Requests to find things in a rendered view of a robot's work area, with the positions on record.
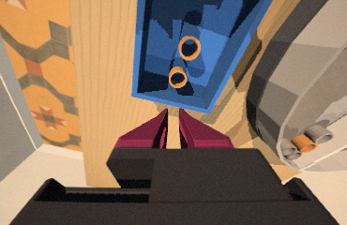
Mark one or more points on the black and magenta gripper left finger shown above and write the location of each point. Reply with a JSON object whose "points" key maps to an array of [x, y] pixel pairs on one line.
{"points": [[152, 133]]}

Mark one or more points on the bronze bushing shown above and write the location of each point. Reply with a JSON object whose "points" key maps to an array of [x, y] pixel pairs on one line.
{"points": [[180, 83], [196, 51], [303, 143]]}

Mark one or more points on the grey metal bushing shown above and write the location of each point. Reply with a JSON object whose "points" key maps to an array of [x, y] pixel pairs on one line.
{"points": [[319, 134], [295, 155], [287, 147]]}

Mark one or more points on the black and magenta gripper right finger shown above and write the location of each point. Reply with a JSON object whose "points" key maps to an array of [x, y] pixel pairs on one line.
{"points": [[195, 134]]}

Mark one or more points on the blue crate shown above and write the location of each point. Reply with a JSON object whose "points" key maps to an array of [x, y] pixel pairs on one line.
{"points": [[224, 29]]}

